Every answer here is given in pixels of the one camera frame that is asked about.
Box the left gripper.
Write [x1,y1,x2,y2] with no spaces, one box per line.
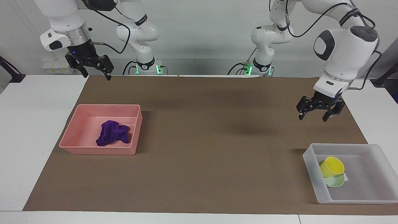
[296,90,346,123]

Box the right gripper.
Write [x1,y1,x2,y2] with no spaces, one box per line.
[65,40,114,81]

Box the yellow plastic cup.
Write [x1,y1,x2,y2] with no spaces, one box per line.
[319,156,345,178]

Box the black stand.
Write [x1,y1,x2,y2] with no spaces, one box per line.
[0,55,26,83]
[371,62,398,88]

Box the purple crumpled cloth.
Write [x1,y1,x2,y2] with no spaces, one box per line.
[96,120,131,147]

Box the light green plastic cup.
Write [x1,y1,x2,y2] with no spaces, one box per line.
[318,160,345,188]

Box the pink plastic bin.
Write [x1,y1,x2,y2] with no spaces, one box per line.
[58,104,143,156]

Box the translucent white plastic bin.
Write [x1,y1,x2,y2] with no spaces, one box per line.
[303,143,398,204]

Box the black cable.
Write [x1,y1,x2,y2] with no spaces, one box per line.
[122,60,138,76]
[348,50,382,91]
[227,47,258,75]
[81,0,131,55]
[285,0,377,38]

